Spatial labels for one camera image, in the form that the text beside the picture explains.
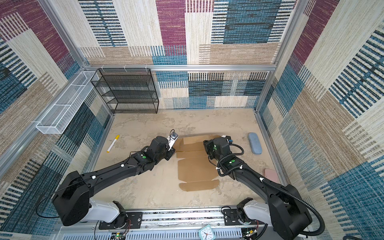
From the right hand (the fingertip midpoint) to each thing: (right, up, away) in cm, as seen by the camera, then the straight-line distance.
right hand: (201, 142), depth 83 cm
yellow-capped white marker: (-58, -3, +19) cm, 61 cm away
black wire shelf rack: (-53, +35, +28) cm, 69 cm away
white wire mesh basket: (-69, +14, -10) cm, 71 cm away
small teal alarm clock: (+1, -39, -15) cm, 42 cm away
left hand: (-17, 0, +1) cm, 17 cm away
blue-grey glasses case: (+36, -3, +16) cm, 39 cm away
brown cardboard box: (-2, -19, +10) cm, 22 cm away
